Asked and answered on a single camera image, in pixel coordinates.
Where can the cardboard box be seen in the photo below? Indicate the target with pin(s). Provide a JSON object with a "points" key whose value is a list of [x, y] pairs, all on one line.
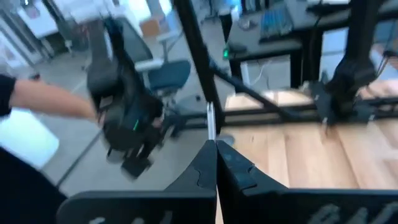
{"points": [[150, 28]]}

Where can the computer keyboard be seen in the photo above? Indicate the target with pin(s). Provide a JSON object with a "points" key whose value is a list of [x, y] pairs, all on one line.
{"points": [[276, 21]]}

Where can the black auxiliary robot arm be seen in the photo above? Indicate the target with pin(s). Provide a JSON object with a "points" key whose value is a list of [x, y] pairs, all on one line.
{"points": [[124, 109]]}

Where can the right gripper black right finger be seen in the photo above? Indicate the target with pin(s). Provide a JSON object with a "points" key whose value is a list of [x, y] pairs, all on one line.
{"points": [[248, 202]]}

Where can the white plastic container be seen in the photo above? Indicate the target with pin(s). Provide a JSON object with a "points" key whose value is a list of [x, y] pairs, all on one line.
{"points": [[28, 137]]}

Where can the person's forearm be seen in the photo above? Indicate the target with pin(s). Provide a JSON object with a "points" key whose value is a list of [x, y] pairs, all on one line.
{"points": [[53, 99]]}

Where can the silver aluminium profile bar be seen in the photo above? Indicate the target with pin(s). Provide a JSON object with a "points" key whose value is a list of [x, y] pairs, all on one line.
{"points": [[211, 121]]}

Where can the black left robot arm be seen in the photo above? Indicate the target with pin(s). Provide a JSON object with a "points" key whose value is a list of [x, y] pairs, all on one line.
{"points": [[354, 77]]}

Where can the black office desk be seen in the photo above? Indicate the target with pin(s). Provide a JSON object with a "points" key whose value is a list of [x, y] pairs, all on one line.
{"points": [[264, 46]]}

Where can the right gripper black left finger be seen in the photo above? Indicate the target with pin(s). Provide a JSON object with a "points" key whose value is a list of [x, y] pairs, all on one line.
{"points": [[186, 202]]}

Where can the black table frame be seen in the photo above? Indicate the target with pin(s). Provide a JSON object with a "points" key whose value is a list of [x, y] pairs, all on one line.
{"points": [[199, 62]]}

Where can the black table border rail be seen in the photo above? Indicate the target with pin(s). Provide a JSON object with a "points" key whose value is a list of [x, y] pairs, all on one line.
{"points": [[280, 113]]}

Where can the blue office chair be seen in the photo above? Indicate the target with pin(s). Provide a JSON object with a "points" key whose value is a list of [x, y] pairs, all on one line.
{"points": [[169, 74]]}

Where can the person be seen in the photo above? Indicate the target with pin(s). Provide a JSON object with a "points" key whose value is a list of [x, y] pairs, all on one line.
{"points": [[21, 193]]}

